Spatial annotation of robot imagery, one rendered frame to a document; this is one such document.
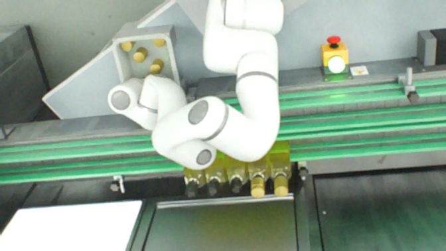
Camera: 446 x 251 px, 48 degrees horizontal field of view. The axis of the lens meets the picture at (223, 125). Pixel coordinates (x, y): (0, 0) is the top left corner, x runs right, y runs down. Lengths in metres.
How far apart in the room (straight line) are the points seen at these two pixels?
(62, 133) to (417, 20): 1.12
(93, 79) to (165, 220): 0.52
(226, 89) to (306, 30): 0.29
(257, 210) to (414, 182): 0.47
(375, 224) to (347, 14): 0.59
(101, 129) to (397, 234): 0.91
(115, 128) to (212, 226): 0.44
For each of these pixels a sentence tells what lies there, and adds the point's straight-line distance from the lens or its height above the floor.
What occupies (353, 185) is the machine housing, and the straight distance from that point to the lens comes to 1.54.
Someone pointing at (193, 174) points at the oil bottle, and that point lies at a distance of 1.33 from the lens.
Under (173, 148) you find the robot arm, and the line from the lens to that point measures 0.98.
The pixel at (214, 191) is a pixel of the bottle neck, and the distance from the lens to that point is 1.31.
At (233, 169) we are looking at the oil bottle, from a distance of 1.32.
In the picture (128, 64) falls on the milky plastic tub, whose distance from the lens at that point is 1.55.
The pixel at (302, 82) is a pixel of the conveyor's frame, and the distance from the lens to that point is 1.44.
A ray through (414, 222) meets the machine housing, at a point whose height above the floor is 1.12.
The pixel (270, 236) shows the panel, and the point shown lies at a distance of 1.32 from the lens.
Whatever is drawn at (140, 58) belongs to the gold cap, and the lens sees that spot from 1.50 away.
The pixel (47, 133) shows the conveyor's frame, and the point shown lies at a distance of 1.67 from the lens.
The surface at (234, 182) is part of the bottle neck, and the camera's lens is 1.28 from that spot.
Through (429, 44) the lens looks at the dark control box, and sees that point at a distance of 1.49.
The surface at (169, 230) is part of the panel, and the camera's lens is 1.40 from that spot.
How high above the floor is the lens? 2.17
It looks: 61 degrees down
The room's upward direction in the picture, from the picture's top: 171 degrees counter-clockwise
